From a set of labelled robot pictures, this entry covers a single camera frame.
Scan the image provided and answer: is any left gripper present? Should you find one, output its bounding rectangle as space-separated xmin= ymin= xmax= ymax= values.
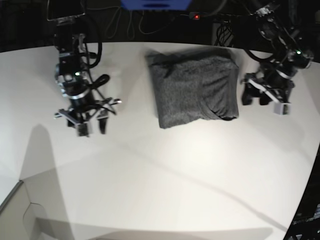
xmin=241 ymin=49 xmax=314 ymax=106

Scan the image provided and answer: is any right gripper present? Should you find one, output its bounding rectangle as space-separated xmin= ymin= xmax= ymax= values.
xmin=54 ymin=53 xmax=110 ymax=135

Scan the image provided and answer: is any grey t-shirt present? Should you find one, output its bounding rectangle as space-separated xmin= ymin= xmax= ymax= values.
xmin=144 ymin=47 xmax=239 ymax=129

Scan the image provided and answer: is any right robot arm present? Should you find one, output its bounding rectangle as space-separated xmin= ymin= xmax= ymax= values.
xmin=47 ymin=0 xmax=112 ymax=137

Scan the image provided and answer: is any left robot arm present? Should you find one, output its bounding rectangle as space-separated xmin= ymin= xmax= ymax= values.
xmin=241 ymin=0 xmax=314 ymax=107

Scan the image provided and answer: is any black power strip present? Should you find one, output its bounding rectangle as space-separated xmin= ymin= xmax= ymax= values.
xmin=186 ymin=12 xmax=245 ymax=24

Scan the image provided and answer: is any grey cardboard box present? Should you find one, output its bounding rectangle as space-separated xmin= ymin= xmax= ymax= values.
xmin=0 ymin=180 xmax=76 ymax=240

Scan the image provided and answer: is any blue box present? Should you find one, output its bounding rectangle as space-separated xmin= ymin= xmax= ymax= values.
xmin=121 ymin=0 xmax=191 ymax=11

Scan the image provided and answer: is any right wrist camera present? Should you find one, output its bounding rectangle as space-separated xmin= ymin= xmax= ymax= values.
xmin=75 ymin=122 xmax=92 ymax=138

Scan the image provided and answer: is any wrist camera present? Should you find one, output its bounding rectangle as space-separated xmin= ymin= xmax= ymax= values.
xmin=75 ymin=122 xmax=92 ymax=138
xmin=273 ymin=102 xmax=291 ymax=116

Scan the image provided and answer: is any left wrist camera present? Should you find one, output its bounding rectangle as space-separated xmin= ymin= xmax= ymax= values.
xmin=273 ymin=102 xmax=291 ymax=116

